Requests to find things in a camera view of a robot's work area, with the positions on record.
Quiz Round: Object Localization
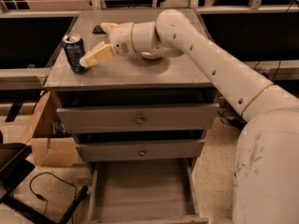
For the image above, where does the grey drawer cabinet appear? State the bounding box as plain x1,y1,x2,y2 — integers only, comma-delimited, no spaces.
44,8,229,173

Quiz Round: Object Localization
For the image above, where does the white paper bowl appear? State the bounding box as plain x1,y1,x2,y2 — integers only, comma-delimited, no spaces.
140,52,161,61

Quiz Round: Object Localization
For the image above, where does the black floor cable left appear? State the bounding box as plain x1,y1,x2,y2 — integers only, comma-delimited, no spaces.
28,171,78,224

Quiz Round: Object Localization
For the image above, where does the black cables right floor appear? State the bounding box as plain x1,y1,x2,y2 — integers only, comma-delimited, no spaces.
217,105,249,132

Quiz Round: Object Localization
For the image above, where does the brown cardboard box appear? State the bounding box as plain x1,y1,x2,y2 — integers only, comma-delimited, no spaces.
21,91,78,167

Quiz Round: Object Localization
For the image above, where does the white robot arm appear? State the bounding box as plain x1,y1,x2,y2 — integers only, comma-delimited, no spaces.
80,9,299,224

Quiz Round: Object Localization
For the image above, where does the grey top drawer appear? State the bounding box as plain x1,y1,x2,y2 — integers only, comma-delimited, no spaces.
57,104,219,134

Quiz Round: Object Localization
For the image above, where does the grey open bottom drawer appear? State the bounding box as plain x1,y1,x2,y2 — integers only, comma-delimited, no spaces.
87,159,208,224

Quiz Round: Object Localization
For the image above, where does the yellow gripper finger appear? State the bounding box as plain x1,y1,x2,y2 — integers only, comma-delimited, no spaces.
79,42,117,68
101,22,118,35

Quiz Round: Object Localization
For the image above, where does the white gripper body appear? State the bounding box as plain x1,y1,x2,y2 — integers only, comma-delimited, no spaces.
109,22,135,56

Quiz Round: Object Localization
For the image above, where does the grey middle drawer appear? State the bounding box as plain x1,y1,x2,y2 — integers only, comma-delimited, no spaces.
76,139,205,162

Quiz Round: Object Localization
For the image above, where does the blue pepsi can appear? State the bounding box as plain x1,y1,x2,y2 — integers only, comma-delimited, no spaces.
63,34,87,74

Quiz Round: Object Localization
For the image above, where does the black chair left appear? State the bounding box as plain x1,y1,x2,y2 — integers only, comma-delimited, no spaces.
0,131,90,224

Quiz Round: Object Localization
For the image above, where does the dark snack bar packet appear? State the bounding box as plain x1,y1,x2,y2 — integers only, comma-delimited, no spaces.
93,25,105,35

